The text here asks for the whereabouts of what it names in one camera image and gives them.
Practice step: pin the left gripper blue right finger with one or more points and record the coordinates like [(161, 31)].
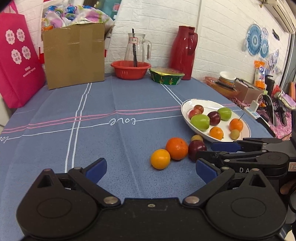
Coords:
[(216, 179)]

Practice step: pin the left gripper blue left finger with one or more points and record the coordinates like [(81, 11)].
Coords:
[(86, 179)]

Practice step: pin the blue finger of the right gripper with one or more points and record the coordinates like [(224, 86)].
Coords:
[(223, 158), (245, 145)]

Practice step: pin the brown longan front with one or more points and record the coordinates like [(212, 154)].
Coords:
[(235, 134)]

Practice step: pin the brown longan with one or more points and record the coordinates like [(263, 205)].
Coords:
[(197, 137), (235, 134)]

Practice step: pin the orange with stem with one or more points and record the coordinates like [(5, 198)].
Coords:
[(236, 124)]

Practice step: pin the dark plum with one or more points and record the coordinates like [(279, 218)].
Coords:
[(215, 118), (194, 148)]

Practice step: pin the lone orange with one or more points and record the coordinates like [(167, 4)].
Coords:
[(216, 132)]

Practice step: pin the brown longan back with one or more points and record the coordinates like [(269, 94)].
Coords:
[(197, 137)]

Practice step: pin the green fruit front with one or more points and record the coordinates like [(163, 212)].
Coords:
[(225, 113)]

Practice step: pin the green fruit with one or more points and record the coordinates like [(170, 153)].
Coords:
[(201, 122), (225, 113)]

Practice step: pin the dark orange tangerine top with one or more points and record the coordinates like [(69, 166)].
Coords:
[(177, 148)]

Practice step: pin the red apple-like fruit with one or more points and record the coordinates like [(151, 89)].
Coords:
[(193, 112)]

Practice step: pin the red-brown tomato fruit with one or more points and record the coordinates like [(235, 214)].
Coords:
[(199, 108)]

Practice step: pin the yellow orange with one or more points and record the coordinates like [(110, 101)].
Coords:
[(160, 159)]

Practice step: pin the person left hand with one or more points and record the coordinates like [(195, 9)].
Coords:
[(284, 190)]

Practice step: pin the white power strip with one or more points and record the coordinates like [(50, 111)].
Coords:
[(252, 110)]

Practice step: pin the white oval plate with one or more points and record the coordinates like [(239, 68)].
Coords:
[(210, 106)]

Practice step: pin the small cardboard box right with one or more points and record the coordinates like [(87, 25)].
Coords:
[(246, 91)]

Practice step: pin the blue striped tablecloth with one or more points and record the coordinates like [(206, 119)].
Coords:
[(122, 121)]

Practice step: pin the orange snack packet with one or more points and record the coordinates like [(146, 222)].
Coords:
[(259, 75)]

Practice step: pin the white paper cup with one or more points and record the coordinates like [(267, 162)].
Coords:
[(230, 77)]

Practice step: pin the green foil bowl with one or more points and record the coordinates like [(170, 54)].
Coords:
[(166, 76)]

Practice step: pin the blue paper fan decoration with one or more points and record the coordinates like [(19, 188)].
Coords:
[(256, 41)]

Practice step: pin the red plastic basin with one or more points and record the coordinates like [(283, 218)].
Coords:
[(126, 71)]

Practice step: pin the red thermos jug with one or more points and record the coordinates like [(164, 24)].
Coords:
[(183, 51)]

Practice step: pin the brown cardboard box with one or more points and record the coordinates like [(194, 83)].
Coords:
[(74, 55)]

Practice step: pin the black straw in pitcher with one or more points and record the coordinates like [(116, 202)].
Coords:
[(134, 42)]

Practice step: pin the pink tote bag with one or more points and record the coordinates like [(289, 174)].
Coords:
[(22, 75)]

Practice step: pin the clear glass pitcher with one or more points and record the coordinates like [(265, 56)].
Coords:
[(143, 48)]

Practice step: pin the white air conditioner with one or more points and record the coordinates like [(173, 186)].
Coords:
[(283, 14)]

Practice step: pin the floral fabric bundle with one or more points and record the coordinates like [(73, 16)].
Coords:
[(64, 16)]

